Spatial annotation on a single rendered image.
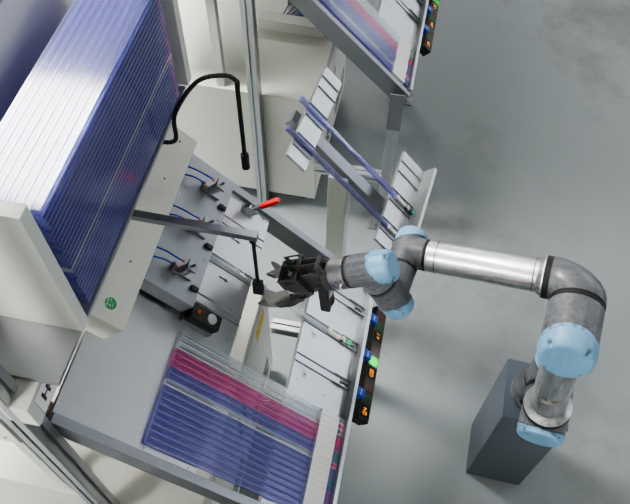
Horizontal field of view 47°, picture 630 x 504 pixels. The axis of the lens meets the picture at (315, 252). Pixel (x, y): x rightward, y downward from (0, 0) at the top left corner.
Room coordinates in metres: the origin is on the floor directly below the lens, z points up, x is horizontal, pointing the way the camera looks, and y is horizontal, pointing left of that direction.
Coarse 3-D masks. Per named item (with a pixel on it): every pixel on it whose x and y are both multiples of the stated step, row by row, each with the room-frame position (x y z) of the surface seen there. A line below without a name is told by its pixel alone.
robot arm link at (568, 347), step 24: (576, 288) 0.75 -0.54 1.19; (552, 312) 0.71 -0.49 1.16; (576, 312) 0.70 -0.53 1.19; (600, 312) 0.71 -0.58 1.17; (552, 336) 0.65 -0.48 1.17; (576, 336) 0.64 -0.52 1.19; (600, 336) 0.66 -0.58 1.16; (552, 360) 0.62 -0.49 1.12; (576, 360) 0.61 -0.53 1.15; (552, 384) 0.63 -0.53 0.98; (528, 408) 0.65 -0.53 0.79; (552, 408) 0.62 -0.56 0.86; (528, 432) 0.60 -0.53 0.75; (552, 432) 0.60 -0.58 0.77
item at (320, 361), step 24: (360, 288) 1.01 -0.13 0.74; (312, 312) 0.88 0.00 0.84; (336, 312) 0.91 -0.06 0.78; (360, 312) 0.94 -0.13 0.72; (312, 336) 0.81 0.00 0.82; (312, 360) 0.75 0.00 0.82; (336, 360) 0.78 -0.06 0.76; (288, 384) 0.67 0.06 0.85; (312, 384) 0.69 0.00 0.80; (336, 384) 0.72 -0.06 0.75; (336, 408) 0.66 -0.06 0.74
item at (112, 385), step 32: (224, 224) 0.99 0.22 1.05; (256, 224) 1.04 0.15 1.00; (224, 256) 0.91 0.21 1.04; (224, 288) 0.84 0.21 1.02; (128, 320) 0.68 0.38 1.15; (160, 320) 0.71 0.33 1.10; (224, 320) 0.76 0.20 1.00; (96, 352) 0.60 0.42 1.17; (128, 352) 0.62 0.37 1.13; (160, 352) 0.64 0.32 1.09; (224, 352) 0.69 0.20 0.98; (64, 384) 0.52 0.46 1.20; (96, 384) 0.54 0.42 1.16; (128, 384) 0.56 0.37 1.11; (160, 384) 0.58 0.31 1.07; (96, 416) 0.48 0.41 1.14; (128, 416) 0.50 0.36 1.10
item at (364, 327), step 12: (372, 300) 0.97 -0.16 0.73; (360, 336) 0.87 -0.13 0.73; (360, 348) 0.83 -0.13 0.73; (360, 360) 0.79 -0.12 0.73; (360, 372) 0.76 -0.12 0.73; (348, 396) 0.70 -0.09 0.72; (348, 408) 0.66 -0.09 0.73; (348, 420) 0.63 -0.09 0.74; (348, 432) 0.60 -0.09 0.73; (336, 468) 0.51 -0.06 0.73; (336, 480) 0.48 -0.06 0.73; (336, 492) 0.45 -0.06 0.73
